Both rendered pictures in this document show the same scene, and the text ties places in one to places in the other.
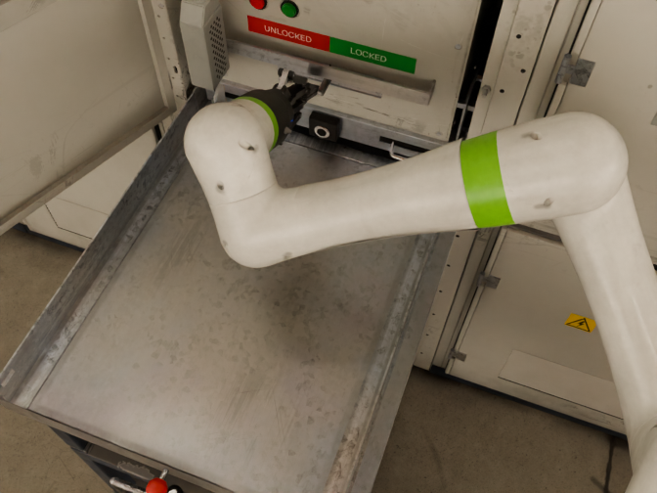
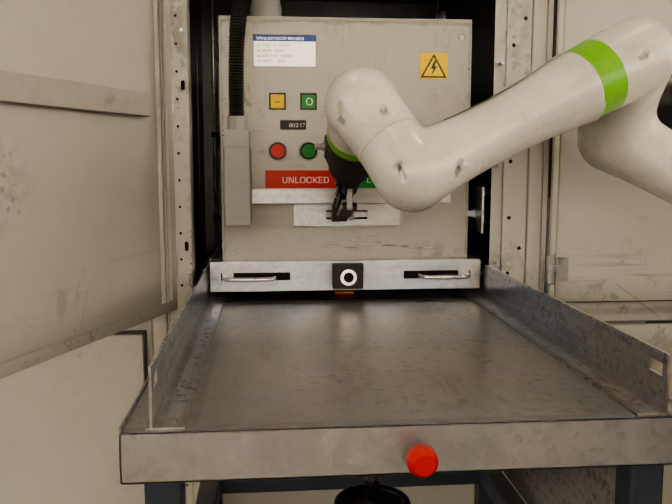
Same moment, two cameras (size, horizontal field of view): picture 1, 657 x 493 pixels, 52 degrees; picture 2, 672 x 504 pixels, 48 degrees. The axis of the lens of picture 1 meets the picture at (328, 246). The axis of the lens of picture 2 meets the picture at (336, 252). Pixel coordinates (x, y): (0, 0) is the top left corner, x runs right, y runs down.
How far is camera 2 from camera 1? 1.07 m
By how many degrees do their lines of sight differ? 53
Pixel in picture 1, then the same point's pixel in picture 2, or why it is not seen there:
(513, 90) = (519, 157)
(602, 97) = not seen: hidden behind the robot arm
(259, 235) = (432, 142)
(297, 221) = (462, 124)
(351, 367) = (533, 357)
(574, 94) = (568, 136)
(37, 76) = (86, 187)
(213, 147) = (371, 76)
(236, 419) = (460, 391)
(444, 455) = not seen: outside the picture
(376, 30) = not seen: hidden behind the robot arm
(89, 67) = (120, 209)
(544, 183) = (636, 38)
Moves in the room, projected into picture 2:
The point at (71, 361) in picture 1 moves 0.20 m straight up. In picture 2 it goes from (211, 400) to (208, 229)
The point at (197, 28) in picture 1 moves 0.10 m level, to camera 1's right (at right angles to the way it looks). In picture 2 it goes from (242, 148) to (294, 148)
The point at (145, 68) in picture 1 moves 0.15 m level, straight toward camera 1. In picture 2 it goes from (154, 247) to (200, 255)
